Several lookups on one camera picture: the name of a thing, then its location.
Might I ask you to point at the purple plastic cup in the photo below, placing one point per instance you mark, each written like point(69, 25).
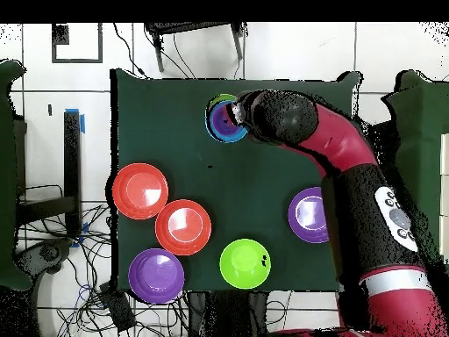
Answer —
point(221, 123)

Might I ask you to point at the small green plastic bowl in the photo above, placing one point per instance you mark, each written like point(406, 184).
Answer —
point(221, 98)

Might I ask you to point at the small blue plastic bowl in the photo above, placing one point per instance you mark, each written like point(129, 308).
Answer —
point(228, 138)

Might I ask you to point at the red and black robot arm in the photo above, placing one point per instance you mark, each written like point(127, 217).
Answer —
point(350, 147)

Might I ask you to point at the white box stack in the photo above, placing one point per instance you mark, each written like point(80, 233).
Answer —
point(445, 158)

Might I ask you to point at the large purple plastic bowl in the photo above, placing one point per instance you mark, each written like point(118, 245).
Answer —
point(156, 276)
point(307, 215)

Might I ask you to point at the large orange plastic bowl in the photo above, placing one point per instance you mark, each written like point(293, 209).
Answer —
point(140, 191)
point(183, 227)

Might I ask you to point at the large green plastic bowl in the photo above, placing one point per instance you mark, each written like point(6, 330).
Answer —
point(242, 265)

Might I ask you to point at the black metal beam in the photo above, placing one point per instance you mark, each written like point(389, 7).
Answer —
point(45, 209)
point(72, 158)

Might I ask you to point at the dark green side table cloth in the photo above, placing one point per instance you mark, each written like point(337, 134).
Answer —
point(7, 175)
point(421, 116)

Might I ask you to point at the black power strip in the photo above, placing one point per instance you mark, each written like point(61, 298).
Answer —
point(117, 309)

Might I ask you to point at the dark grey machine base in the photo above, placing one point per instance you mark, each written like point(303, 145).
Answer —
point(49, 252)

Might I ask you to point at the black metal frame stand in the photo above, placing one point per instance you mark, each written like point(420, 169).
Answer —
point(189, 27)

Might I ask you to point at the black square floor frame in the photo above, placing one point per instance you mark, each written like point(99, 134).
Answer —
point(59, 35)

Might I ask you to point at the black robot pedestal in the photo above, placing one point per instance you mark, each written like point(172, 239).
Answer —
point(224, 316)

